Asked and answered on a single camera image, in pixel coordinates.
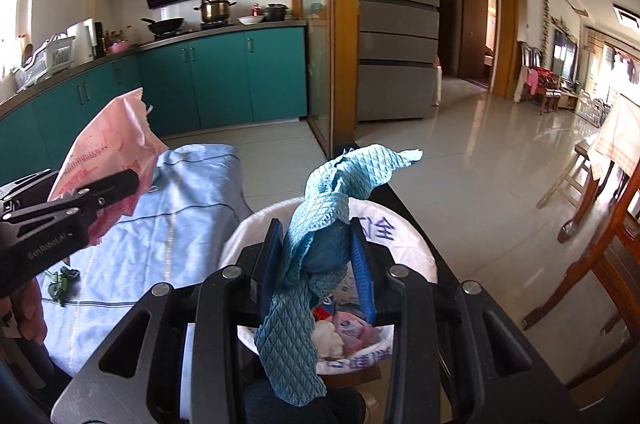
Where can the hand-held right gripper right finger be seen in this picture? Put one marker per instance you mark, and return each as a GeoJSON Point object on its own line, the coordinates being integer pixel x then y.
{"type": "Point", "coordinates": [362, 269]}

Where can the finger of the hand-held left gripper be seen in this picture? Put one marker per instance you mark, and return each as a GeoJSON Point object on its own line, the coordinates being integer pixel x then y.
{"type": "Point", "coordinates": [27, 189]}
{"type": "Point", "coordinates": [107, 189]}

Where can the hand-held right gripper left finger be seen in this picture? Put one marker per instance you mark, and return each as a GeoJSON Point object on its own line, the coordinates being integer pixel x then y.
{"type": "Point", "coordinates": [272, 264]}

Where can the bin with white liner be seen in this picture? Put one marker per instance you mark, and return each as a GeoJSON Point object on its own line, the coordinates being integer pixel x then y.
{"type": "Point", "coordinates": [400, 244]}

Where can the large pink packet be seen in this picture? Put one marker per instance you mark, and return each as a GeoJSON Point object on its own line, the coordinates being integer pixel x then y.
{"type": "Point", "coordinates": [110, 138]}

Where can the blue waffle cloth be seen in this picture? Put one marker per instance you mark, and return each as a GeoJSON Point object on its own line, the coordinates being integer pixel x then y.
{"type": "Point", "coordinates": [320, 234]}

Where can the small pink packet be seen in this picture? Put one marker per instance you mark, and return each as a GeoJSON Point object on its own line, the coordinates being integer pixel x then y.
{"type": "Point", "coordinates": [355, 331]}

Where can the person's left hand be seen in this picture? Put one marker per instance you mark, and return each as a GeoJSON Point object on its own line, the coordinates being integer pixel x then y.
{"type": "Point", "coordinates": [32, 311]}

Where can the green vegetable leaves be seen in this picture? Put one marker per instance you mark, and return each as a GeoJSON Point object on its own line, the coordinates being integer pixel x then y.
{"type": "Point", "coordinates": [61, 284]}

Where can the blue tablecloth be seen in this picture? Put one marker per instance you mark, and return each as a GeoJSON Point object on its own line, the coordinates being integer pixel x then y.
{"type": "Point", "coordinates": [165, 224]}

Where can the crumpled white tissue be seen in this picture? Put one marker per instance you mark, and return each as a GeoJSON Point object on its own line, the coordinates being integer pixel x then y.
{"type": "Point", "coordinates": [328, 338]}

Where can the white dish rack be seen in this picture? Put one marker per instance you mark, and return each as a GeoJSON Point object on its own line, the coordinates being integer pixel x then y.
{"type": "Point", "coordinates": [45, 61]}

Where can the pink bowl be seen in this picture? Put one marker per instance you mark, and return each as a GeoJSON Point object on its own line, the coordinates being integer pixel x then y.
{"type": "Point", "coordinates": [117, 48]}

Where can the white kitchen appliance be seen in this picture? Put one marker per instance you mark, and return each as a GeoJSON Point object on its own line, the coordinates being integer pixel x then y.
{"type": "Point", "coordinates": [81, 41]}

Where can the green kitchen base cabinets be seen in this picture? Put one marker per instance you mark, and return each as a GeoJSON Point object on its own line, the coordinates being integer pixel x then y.
{"type": "Point", "coordinates": [225, 73]}

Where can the black wok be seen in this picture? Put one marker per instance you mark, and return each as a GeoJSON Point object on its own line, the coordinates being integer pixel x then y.
{"type": "Point", "coordinates": [167, 25]}

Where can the steel cooking pot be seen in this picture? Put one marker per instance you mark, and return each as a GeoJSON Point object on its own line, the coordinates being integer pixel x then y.
{"type": "Point", "coordinates": [215, 9]}

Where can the white bowl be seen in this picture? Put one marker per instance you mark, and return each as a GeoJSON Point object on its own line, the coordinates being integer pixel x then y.
{"type": "Point", "coordinates": [250, 20]}

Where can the wooden stool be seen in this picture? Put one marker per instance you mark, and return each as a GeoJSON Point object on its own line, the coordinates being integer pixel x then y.
{"type": "Point", "coordinates": [567, 179]}

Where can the dark lidded pot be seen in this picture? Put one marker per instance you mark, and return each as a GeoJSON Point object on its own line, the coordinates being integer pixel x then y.
{"type": "Point", "coordinates": [275, 13]}

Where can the grey refrigerator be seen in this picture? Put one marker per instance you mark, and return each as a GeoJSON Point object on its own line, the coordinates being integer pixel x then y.
{"type": "Point", "coordinates": [397, 28]}

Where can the wooden dining table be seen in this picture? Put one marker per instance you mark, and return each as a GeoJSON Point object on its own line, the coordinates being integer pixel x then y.
{"type": "Point", "coordinates": [610, 244]}

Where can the chair with hanging clothes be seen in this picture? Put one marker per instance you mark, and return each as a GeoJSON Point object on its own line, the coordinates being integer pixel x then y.
{"type": "Point", "coordinates": [532, 78]}

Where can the wooden door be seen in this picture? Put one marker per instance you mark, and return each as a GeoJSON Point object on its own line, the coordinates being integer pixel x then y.
{"type": "Point", "coordinates": [475, 28]}

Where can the white low fence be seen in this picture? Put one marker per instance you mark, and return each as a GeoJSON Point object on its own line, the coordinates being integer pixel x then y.
{"type": "Point", "coordinates": [595, 111]}

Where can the cream table cloth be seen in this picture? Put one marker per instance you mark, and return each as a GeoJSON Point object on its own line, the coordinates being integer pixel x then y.
{"type": "Point", "coordinates": [620, 138]}

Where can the ceiling air vent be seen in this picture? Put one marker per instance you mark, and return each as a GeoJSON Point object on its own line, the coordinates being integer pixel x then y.
{"type": "Point", "coordinates": [629, 15]}

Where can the glass partition with wooden frame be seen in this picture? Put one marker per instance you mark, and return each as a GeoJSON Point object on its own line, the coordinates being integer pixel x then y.
{"type": "Point", "coordinates": [320, 28]}

